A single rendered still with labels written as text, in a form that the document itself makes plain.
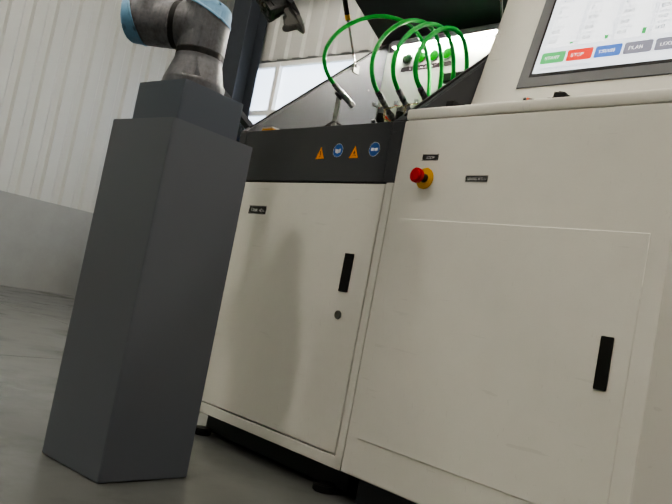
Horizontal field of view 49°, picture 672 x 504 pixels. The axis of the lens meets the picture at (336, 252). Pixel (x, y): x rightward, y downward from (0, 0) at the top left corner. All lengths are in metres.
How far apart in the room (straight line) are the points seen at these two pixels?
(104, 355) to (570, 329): 0.98
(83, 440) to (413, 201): 0.93
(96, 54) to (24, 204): 1.95
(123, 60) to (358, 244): 7.81
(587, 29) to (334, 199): 0.77
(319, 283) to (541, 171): 0.68
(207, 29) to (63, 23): 7.35
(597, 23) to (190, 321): 1.24
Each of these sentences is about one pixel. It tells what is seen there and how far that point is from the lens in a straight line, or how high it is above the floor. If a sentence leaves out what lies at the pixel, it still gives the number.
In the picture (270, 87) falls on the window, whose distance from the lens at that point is 8.88.
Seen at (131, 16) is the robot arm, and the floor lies 1.05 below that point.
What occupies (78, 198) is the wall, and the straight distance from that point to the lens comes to 9.16.
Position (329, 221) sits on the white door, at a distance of 1.98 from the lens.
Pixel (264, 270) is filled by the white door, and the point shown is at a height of 0.52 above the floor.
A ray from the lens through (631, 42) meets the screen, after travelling 1.94.
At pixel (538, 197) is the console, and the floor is 0.76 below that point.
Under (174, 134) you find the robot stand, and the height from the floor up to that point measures 0.76.
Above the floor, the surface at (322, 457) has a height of 0.09.
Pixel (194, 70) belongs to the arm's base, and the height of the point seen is 0.94.
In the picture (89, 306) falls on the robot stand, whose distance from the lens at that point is 1.78.
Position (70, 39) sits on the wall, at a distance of 9.21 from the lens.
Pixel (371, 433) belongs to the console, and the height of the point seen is 0.18.
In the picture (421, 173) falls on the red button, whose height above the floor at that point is 0.80.
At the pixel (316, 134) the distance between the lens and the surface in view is 2.11.
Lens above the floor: 0.46
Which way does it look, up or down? 4 degrees up
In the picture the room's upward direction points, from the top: 11 degrees clockwise
